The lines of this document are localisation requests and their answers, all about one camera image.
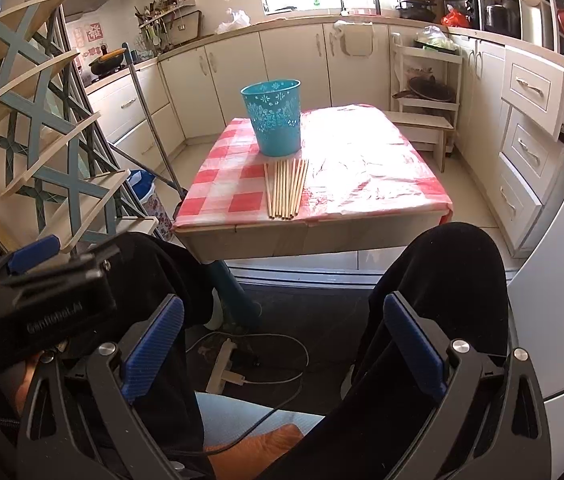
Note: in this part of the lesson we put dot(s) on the red plastic bag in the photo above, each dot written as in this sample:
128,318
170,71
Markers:
454,19

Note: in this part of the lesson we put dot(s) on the white silver kitchen appliance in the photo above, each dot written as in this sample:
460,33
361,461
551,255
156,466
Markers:
534,20

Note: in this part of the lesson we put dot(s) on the bag of green vegetables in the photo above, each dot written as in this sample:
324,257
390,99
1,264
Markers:
437,40

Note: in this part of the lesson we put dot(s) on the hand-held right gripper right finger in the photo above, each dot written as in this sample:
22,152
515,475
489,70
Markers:
414,347

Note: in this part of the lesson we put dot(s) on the person's left hand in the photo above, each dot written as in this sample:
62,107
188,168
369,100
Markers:
26,377

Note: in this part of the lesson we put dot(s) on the white refrigerator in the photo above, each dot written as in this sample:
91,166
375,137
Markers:
557,320

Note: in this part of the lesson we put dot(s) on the floral patterned bin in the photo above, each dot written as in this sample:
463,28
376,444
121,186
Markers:
158,215

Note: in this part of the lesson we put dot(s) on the person's right hand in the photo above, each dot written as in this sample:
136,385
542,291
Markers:
262,452

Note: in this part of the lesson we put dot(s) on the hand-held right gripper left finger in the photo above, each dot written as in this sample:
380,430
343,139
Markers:
154,350

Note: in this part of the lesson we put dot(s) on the cream drawer unit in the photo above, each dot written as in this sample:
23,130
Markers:
532,90

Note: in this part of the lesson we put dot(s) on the cream double door cabinet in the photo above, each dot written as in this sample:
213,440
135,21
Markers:
482,100

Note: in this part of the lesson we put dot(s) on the white plastic bag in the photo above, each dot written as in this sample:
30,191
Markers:
234,22

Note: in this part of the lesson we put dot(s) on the black frying pan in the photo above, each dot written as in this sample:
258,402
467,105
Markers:
429,91

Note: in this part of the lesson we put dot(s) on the cream cabinet under stove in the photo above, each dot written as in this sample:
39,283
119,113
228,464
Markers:
122,110

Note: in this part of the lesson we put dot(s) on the person's left leg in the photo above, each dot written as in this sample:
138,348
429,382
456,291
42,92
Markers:
162,280

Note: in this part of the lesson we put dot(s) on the blue printed plastic bag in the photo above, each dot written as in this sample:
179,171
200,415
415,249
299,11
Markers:
139,181

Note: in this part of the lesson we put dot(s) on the wall utensil rack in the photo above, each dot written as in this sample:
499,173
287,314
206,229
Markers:
164,22

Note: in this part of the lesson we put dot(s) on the white power strip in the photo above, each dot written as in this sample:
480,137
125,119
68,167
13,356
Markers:
224,365

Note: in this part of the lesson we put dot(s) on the black sink faucet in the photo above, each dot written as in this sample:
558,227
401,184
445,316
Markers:
376,0

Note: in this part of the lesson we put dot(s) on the small wooden stool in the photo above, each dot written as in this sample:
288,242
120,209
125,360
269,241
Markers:
419,121

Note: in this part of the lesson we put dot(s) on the red white checkered tablecloth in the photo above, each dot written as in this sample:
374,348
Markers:
362,170

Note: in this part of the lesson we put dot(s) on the light blue seat cushion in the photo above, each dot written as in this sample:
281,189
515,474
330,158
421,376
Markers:
232,415

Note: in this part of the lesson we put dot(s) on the steel cooking pot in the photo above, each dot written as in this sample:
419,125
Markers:
499,20

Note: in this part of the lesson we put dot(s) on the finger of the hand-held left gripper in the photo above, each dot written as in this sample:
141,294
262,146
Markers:
87,262
34,254

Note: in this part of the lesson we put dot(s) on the white hanging waste bin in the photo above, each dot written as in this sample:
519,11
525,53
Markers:
357,40

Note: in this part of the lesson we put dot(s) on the bundle of bamboo chopsticks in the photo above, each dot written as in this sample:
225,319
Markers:
286,190

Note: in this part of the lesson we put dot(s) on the cream base cabinet row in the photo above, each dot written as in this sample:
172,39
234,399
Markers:
292,55

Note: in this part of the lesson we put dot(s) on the small white storage shelf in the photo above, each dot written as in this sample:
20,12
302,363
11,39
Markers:
454,85

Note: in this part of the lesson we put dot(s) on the blue perforated plastic bucket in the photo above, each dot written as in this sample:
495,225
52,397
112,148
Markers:
274,120

